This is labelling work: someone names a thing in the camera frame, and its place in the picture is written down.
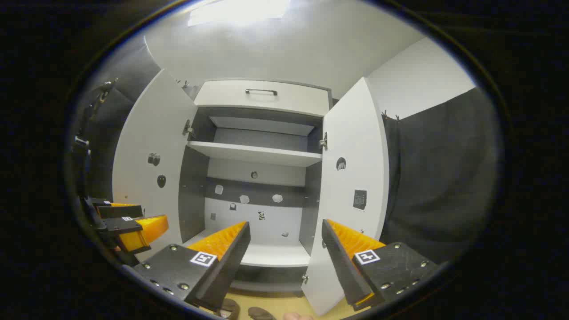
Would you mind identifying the white cabinet drawer front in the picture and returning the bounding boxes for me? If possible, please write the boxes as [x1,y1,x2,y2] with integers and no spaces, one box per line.
[194,80,333,117]

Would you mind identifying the black backdrop cloth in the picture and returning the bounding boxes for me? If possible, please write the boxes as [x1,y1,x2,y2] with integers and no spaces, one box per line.
[71,42,501,263]

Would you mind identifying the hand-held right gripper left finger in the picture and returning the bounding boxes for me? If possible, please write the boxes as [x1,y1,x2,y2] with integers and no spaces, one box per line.
[133,221,251,312]

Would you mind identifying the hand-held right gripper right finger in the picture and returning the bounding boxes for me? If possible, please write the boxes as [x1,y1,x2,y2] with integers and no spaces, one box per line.
[321,219,441,312]

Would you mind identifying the white shoe cabinet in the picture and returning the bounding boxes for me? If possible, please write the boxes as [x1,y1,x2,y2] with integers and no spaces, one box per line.
[112,69,390,316]

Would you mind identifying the white cabinet shelf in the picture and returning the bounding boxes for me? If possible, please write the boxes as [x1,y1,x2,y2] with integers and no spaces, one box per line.
[187,141,322,168]

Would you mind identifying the white cabinet door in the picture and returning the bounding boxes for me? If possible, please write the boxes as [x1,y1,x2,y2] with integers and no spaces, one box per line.
[301,77,390,316]
[112,69,198,263]

